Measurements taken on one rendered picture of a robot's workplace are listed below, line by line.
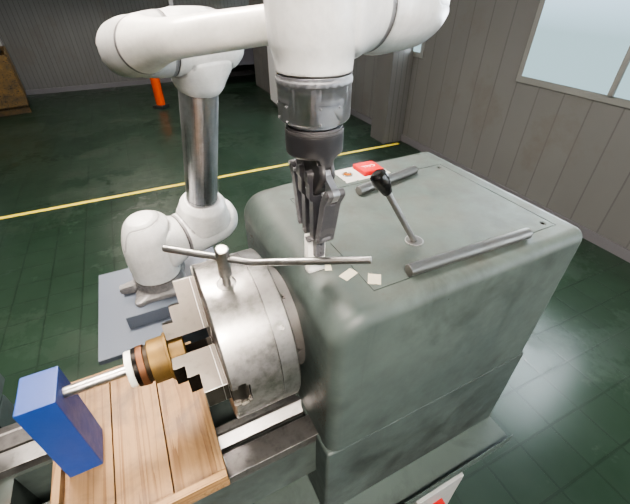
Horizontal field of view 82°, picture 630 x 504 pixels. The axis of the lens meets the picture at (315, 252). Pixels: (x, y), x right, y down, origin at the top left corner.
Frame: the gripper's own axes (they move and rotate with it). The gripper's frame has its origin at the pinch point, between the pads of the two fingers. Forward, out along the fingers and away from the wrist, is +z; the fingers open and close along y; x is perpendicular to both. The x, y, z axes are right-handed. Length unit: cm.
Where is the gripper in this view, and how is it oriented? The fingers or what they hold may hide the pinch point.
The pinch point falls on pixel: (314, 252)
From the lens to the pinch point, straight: 57.5
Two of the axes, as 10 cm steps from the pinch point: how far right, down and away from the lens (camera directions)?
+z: 0.0, 8.1, 5.9
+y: 4.5, 5.3, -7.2
